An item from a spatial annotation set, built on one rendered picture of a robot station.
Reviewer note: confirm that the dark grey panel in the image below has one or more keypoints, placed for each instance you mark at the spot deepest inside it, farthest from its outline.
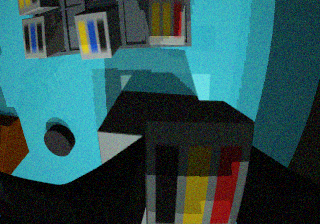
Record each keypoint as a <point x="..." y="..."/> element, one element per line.
<point x="306" y="160"/>

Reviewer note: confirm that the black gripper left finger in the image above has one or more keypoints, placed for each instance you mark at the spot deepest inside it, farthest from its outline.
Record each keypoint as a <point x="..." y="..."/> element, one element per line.
<point x="113" y="193"/>

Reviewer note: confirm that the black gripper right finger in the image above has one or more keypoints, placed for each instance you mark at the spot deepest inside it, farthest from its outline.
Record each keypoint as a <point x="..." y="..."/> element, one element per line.
<point x="274" y="194"/>

